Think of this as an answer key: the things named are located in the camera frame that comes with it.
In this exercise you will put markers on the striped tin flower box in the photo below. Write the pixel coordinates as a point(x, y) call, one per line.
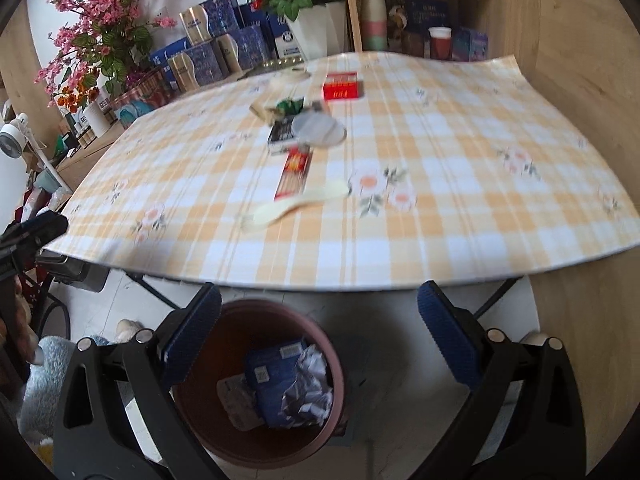
point(150, 93)

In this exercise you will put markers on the white slim vase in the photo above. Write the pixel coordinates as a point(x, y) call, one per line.
point(96, 119)

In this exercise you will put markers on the blue coffee box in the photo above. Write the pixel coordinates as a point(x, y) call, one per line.
point(269, 372)

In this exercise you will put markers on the red cigarette pack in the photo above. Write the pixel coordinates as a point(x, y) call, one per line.
point(341, 86)

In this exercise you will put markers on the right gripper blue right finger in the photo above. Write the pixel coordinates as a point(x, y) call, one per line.
point(454, 332)

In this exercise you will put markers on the gold blue gift box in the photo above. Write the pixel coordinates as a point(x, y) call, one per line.
point(210, 19)

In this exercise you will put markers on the translucent round lid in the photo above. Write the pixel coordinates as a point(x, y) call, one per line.
point(318, 129)

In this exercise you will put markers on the red paper cup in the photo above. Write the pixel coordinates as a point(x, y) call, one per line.
point(440, 43)

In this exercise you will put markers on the cream plastic spork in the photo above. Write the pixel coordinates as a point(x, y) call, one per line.
point(267, 214)

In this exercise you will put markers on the white desk fan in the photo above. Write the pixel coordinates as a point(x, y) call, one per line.
point(16, 135)

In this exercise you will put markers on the dark red trash bin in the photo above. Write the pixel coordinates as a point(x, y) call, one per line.
point(245, 326)

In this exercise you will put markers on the stack of pastel cups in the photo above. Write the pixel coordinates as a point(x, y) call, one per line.
point(373, 25)

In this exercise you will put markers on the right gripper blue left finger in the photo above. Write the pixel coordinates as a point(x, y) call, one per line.
point(184, 332)

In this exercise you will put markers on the green candy wrapper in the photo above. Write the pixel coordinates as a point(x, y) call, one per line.
point(270, 114)

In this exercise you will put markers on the white geometric vase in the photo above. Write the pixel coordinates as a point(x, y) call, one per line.
point(321, 31)

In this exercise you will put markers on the plaid yellow tablecloth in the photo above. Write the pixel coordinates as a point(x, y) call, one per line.
point(460, 172)

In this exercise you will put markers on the pink cherry blossom bouquet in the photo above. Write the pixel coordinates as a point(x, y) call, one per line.
point(106, 47)

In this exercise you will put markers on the white grey paper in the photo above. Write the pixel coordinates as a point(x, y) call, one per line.
point(309, 400)

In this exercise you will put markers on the gold embossed tray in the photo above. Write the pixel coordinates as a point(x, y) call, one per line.
point(275, 65)

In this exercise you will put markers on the person's left hand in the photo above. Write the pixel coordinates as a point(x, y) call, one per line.
point(26, 341)

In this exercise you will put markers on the black small packet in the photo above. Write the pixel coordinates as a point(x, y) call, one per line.
point(281, 138)

